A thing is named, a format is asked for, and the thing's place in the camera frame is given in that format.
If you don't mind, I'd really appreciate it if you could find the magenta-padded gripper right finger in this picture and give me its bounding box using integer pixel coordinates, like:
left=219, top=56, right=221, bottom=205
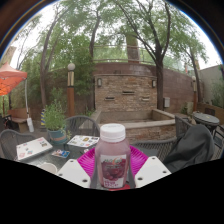
left=128, top=145, right=172, bottom=189

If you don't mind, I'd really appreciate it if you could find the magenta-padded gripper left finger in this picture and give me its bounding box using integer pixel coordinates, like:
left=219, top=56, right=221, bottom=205
left=57, top=146, right=99, bottom=190

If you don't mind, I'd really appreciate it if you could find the pink drink bottle white cap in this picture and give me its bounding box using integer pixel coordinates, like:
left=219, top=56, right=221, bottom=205
left=94, top=123, right=131, bottom=190

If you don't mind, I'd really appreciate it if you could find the colourful sticker card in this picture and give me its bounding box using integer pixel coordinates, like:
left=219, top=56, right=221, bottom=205
left=51, top=149, right=71, bottom=159

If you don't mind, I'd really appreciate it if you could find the white sticker sheet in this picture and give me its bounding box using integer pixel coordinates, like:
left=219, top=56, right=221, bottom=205
left=66, top=134, right=100, bottom=149

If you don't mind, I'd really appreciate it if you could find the black jacket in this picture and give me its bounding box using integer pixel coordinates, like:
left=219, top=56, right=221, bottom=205
left=163, top=124, right=215, bottom=174

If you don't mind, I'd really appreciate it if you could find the silver laptop with stickers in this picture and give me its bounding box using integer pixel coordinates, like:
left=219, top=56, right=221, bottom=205
left=15, top=136, right=54, bottom=162

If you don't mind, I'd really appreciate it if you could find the green plant in teal pot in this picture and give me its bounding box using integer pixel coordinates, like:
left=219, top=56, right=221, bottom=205
left=43, top=99, right=69, bottom=145

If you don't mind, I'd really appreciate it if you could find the round dark patio table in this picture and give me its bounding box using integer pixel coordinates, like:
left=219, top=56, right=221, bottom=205
left=192, top=112, right=221, bottom=134

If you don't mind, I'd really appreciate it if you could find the wooden bench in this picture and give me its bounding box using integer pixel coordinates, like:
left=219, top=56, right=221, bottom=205
left=8, top=107, right=31, bottom=133

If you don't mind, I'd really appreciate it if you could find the tree with dark trunk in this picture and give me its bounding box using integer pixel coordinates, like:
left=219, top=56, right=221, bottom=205
left=113, top=0, right=188, bottom=111

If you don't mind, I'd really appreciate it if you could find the tree with slender trunk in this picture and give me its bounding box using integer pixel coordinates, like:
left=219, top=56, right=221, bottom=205
left=19, top=6, right=88, bottom=118

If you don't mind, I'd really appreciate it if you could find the orange patio umbrella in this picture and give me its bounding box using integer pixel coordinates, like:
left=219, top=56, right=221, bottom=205
left=0, top=62, right=35, bottom=133

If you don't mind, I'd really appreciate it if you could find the striped blue yellow post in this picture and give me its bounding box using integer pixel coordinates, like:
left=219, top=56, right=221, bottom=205
left=40, top=108, right=46, bottom=128

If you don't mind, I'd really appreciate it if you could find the grey wall box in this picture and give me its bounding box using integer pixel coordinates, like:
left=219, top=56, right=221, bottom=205
left=163, top=96, right=171, bottom=109

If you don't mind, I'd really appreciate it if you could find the wooden lamp post white globe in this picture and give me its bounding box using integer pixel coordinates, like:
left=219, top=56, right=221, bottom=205
left=191, top=75, right=198, bottom=113
left=66, top=62, right=76, bottom=118

